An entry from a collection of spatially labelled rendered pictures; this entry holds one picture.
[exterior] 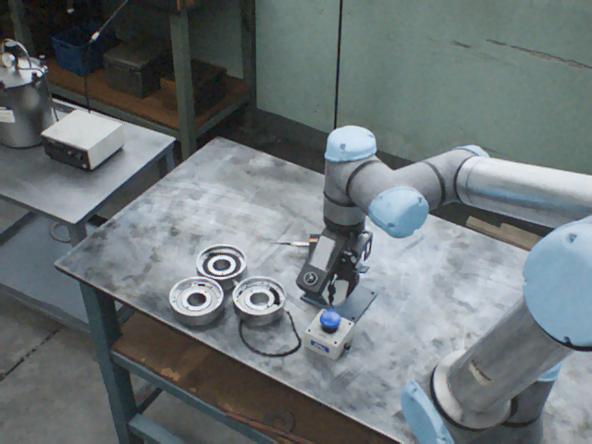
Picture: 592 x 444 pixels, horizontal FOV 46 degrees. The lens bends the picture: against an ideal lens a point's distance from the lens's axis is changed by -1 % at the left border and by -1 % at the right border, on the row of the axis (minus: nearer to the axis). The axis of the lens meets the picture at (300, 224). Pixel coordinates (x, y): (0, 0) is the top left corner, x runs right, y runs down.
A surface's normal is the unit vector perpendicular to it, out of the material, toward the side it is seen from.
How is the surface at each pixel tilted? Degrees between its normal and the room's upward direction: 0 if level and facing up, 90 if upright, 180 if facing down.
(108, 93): 0
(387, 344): 0
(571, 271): 83
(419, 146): 90
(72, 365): 0
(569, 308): 83
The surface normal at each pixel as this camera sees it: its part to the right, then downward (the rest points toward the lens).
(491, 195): -0.87, 0.24
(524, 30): -0.51, 0.55
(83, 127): 0.03, -0.76
